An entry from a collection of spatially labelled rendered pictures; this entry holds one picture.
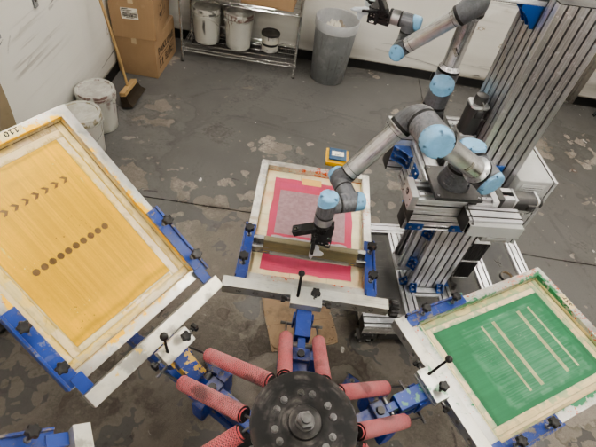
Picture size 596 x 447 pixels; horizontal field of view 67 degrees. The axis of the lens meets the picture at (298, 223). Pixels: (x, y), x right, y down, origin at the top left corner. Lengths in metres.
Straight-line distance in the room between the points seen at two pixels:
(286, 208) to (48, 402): 1.63
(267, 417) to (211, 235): 2.20
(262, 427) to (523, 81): 1.65
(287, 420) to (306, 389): 0.10
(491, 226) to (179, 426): 1.88
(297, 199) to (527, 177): 1.14
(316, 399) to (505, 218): 1.33
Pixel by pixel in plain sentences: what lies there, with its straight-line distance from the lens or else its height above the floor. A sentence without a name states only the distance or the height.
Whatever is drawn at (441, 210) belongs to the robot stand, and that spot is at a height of 1.14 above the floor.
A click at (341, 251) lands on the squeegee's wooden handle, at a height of 1.10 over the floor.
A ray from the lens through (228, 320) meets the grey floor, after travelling 2.96.
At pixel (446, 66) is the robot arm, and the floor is 1.51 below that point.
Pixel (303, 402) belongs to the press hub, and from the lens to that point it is 1.36.
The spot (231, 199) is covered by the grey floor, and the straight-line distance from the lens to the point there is 3.62.
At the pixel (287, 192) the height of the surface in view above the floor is 0.96.
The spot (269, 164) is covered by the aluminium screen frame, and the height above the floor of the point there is 0.99.
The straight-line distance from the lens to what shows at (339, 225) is 2.23.
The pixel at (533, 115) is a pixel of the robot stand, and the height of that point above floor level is 1.57.
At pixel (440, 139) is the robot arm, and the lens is 1.65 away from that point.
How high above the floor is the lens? 2.57
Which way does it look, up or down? 47 degrees down
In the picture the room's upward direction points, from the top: 11 degrees clockwise
